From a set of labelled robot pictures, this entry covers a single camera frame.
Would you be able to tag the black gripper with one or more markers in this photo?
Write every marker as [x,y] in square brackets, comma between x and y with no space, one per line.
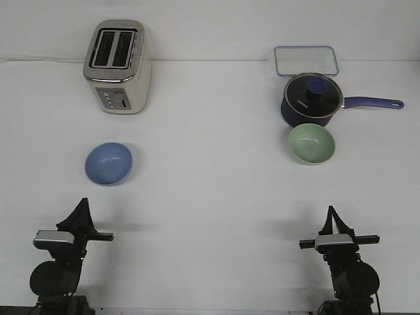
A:
[74,248]
[342,228]

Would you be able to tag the blue bowl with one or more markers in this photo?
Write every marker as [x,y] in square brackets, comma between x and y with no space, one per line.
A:
[109,164]

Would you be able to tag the green bowl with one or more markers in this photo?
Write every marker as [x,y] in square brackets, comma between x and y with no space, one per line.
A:
[311,144]

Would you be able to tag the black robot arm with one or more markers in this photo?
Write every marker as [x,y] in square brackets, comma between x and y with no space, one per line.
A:
[55,282]
[355,283]

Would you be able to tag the dark blue saucepan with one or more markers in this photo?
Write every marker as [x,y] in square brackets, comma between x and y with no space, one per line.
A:
[299,116]

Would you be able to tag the glass pot lid blue knob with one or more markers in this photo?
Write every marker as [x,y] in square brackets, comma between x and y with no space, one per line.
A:
[313,88]

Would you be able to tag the silver two-slot toaster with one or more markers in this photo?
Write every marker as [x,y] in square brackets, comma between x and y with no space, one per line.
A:
[118,67]

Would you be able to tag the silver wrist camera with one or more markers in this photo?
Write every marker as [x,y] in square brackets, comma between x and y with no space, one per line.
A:
[332,239]
[49,239]

